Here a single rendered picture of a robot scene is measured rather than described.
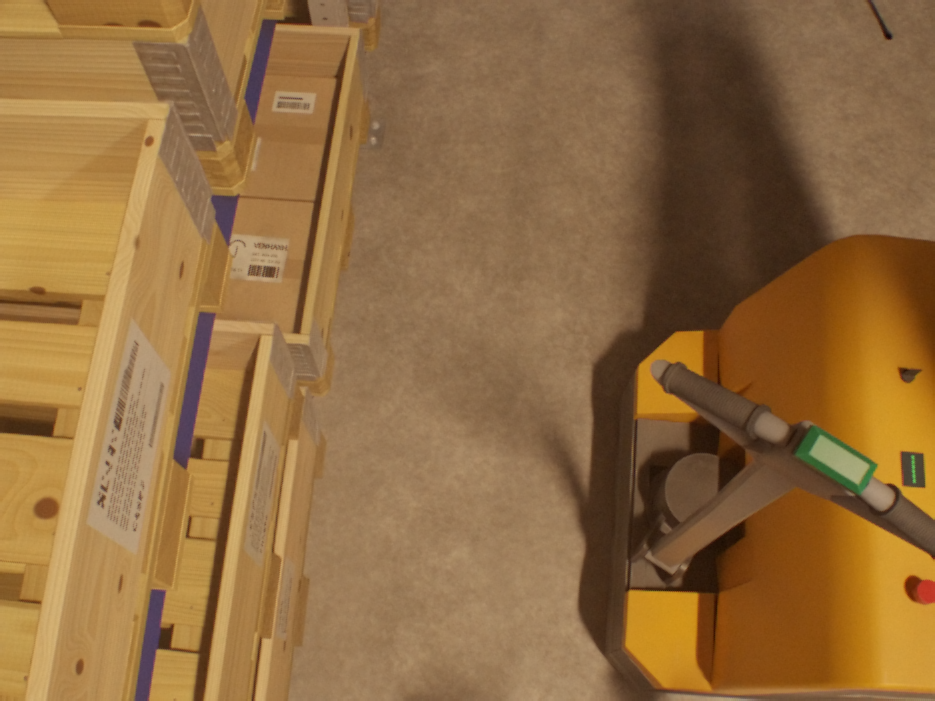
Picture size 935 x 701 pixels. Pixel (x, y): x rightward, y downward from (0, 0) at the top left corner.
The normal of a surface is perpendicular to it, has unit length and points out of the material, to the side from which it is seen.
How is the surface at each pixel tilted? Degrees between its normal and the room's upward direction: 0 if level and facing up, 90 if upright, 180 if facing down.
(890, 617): 14
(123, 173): 90
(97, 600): 90
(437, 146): 0
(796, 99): 0
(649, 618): 22
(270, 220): 0
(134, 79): 90
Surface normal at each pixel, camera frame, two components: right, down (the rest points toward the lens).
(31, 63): -0.08, 0.93
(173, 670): 0.01, -0.37
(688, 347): -0.36, -0.38
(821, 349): -0.92, -0.23
